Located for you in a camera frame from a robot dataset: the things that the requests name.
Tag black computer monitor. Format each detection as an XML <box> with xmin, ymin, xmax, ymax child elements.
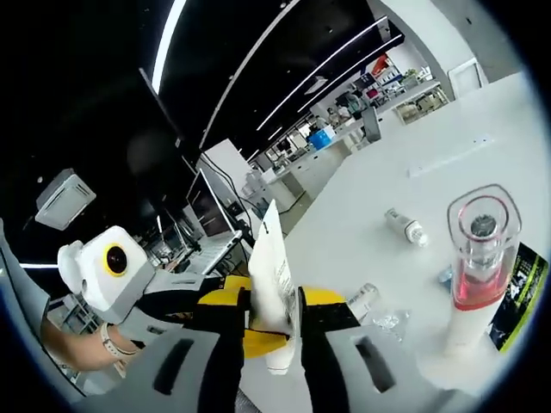
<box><xmin>186</xmin><ymin>169</ymin><xmax>234</xmax><ymax>238</ymax></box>

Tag white table cable cover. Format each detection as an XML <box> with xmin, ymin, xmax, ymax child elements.
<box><xmin>406</xmin><ymin>135</ymin><xmax>494</xmax><ymax>179</ymax></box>

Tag white standing desk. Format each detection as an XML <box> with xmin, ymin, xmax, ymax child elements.
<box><xmin>189</xmin><ymin>230</ymin><xmax>246</xmax><ymax>279</ymax></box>

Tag ceiling air conditioner unit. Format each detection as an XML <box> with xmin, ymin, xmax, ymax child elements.
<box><xmin>34</xmin><ymin>168</ymin><xmax>97</xmax><ymax>231</ymax></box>

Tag white skincare tube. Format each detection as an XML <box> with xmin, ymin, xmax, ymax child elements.
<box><xmin>248</xmin><ymin>200</ymin><xmax>300</xmax><ymax>376</ymax></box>

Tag green black skincare packet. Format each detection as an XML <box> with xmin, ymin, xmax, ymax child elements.
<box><xmin>488</xmin><ymin>241</ymin><xmax>550</xmax><ymax>354</ymax></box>

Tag person's left hand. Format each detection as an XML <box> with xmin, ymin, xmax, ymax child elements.
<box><xmin>114</xmin><ymin>331</ymin><xmax>148</xmax><ymax>379</ymax></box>

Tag white wristwatch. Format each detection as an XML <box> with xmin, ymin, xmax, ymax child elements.
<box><xmin>99</xmin><ymin>322</ymin><xmax>127</xmax><ymax>361</ymax></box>

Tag blue crate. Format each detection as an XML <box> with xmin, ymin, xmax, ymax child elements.
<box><xmin>307</xmin><ymin>127</ymin><xmax>337</xmax><ymax>151</ymax></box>

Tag small skincare bottle red label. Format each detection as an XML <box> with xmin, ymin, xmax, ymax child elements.
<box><xmin>346</xmin><ymin>283</ymin><xmax>382</xmax><ymax>320</ymax></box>

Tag white cabinet counter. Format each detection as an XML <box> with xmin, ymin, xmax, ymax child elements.
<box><xmin>253</xmin><ymin>115</ymin><xmax>367</xmax><ymax>212</ymax></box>

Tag large white skincare pump bottle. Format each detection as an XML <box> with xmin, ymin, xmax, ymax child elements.
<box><xmin>438</xmin><ymin>183</ymin><xmax>517</xmax><ymax>358</ymax></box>

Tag silver skincare sachet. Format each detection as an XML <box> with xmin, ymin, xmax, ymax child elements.
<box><xmin>369</xmin><ymin>309</ymin><xmax>410</xmax><ymax>342</ymax></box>

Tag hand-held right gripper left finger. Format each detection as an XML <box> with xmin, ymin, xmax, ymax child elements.
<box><xmin>79</xmin><ymin>287</ymin><xmax>252</xmax><ymax>413</ymax></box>

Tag storage shelves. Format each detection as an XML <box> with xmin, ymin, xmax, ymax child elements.
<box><xmin>392</xmin><ymin>68</ymin><xmax>452</xmax><ymax>126</ymax></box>

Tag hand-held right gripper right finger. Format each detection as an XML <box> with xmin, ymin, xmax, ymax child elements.
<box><xmin>296</xmin><ymin>285</ymin><xmax>458</xmax><ymax>413</ymax></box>

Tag small skincare bottle grey label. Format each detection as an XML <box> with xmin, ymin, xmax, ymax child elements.
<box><xmin>384</xmin><ymin>208</ymin><xmax>430</xmax><ymax>247</ymax></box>

